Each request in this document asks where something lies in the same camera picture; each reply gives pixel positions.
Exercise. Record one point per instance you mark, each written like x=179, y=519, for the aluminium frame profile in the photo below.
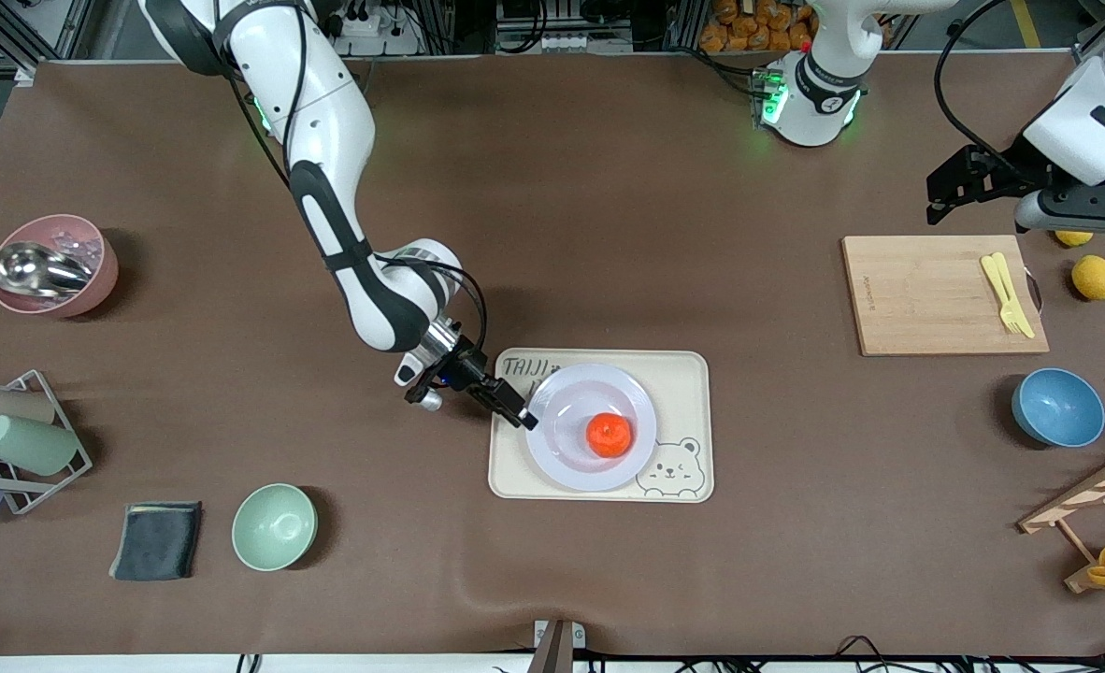
x=1090, y=42
x=48, y=37

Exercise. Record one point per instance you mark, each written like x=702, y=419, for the cream bear print tray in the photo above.
x=683, y=393

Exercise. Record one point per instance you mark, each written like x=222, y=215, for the blue bowl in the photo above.
x=1062, y=407

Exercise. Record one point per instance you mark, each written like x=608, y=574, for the orange fruit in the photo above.
x=609, y=436

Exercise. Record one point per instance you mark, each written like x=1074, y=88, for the pale green cup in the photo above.
x=29, y=444

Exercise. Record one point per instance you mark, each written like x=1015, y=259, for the wooden peg rack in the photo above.
x=1076, y=500

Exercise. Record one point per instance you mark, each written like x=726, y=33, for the dark grey folded cloth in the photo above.
x=155, y=542

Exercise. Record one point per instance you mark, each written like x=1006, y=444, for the yellow plastic fork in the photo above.
x=1011, y=322

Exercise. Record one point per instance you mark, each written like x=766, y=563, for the yellow plastic knife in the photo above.
x=1027, y=327

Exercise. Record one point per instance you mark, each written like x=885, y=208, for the wooden cutting board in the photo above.
x=945, y=290

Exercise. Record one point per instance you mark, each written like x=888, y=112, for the pale green bowl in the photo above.
x=274, y=528

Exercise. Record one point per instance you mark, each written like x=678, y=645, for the yellow lemon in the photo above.
x=1095, y=278
x=1074, y=238

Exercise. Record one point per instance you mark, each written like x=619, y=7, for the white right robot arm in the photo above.
x=328, y=121

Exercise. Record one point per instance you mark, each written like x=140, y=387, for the pink bowl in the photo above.
x=94, y=280

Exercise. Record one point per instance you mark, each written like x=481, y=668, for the metal scoop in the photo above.
x=34, y=269

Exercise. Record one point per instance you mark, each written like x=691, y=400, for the metal table clamp bracket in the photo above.
x=557, y=650

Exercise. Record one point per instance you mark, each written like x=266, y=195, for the white connector box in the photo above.
x=562, y=44

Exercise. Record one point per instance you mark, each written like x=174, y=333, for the beige cup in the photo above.
x=1, y=408

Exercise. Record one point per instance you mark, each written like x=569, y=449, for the white power strip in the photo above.
x=384, y=42

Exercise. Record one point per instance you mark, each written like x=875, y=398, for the bag of orange buns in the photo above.
x=758, y=28

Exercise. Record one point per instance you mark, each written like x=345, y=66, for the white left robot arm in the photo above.
x=810, y=126

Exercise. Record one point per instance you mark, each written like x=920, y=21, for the white round plate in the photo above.
x=571, y=458

